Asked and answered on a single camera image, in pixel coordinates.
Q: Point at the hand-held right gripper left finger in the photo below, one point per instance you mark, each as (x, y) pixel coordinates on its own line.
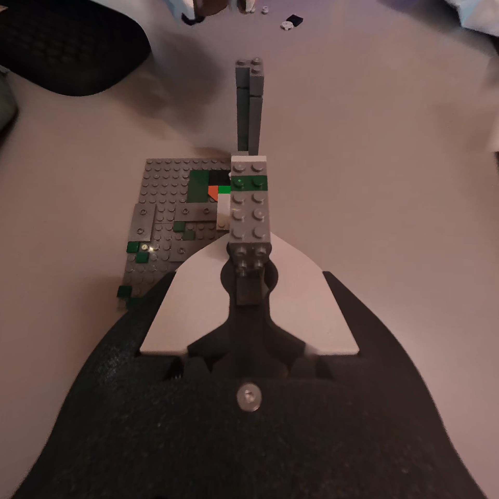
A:
(191, 308)

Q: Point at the black mesh chair seat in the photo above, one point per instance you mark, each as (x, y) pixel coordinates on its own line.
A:
(70, 46)

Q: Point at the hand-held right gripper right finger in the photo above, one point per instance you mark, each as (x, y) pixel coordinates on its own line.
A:
(312, 308)

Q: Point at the small dark flat tile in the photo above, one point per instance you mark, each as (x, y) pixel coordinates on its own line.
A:
(295, 19)

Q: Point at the tall grey brick column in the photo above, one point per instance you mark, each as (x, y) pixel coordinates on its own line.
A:
(249, 109)

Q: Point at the grey desk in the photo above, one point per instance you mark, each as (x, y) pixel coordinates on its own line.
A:
(370, 175)

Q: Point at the white plastic bag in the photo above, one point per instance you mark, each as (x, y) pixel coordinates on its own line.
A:
(479, 15)

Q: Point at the grey brick baseplate build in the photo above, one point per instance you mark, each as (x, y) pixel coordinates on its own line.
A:
(167, 187)

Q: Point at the grey brick wall block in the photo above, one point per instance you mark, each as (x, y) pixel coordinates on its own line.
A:
(249, 210)

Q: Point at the small white round piece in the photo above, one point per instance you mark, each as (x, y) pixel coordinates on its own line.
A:
(286, 26)

